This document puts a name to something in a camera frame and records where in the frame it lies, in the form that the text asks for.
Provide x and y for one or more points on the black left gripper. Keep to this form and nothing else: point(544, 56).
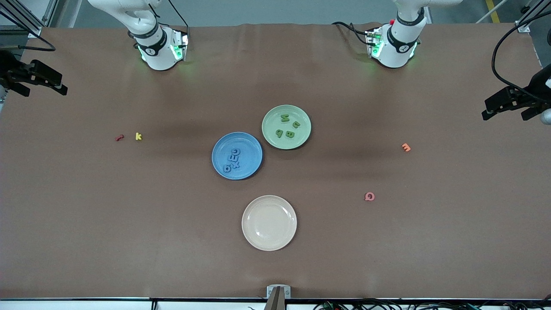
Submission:
point(535, 93)

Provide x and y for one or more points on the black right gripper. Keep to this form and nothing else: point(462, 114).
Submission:
point(9, 72)

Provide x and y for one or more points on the green letter B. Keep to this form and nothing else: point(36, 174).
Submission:
point(287, 134)

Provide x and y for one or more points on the green letter N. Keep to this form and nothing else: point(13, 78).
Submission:
point(285, 118)

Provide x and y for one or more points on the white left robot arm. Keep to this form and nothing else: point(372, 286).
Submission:
point(398, 43)

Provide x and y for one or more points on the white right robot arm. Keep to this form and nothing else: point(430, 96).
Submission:
point(155, 47)

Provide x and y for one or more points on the orange letter E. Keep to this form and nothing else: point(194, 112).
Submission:
point(406, 147)

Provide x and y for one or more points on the pink letter Q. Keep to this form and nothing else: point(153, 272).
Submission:
point(366, 196)

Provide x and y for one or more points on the blue plate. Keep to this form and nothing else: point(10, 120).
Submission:
point(249, 163)

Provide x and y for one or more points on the green plate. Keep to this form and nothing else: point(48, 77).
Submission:
point(272, 122)

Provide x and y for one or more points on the beige plate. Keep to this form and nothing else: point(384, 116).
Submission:
point(269, 223)

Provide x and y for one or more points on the brown table cover sheet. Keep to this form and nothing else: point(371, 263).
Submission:
point(275, 267)

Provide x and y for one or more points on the aluminium frame post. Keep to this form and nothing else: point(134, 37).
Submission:
point(32, 29)
point(527, 21)

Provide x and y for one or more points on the white table edge rail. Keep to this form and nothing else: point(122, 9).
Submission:
point(64, 305)

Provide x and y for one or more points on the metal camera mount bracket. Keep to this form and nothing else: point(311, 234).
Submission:
point(278, 297)

